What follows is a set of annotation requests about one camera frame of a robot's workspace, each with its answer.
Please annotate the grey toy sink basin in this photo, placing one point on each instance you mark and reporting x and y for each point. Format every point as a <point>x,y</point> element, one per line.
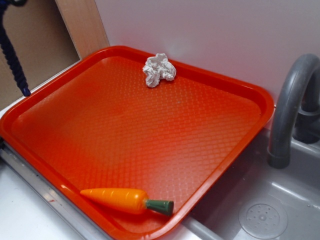
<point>254,201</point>

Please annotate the light wooden board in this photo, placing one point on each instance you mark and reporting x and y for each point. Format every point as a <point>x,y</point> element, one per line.
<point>84,25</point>

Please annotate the brown cardboard panel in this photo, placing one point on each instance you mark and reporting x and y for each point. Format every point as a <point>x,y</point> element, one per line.
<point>40,39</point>

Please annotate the red plastic tray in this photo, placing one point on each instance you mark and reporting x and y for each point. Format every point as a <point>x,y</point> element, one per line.
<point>98,125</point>

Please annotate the crumpled white paper ball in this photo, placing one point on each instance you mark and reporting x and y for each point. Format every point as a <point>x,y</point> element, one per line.
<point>158,68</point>

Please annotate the orange toy carrot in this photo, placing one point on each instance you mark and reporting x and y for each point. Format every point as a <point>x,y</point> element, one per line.
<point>128,200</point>

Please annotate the grey toy faucet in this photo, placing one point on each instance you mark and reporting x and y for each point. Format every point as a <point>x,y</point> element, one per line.
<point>297,112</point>

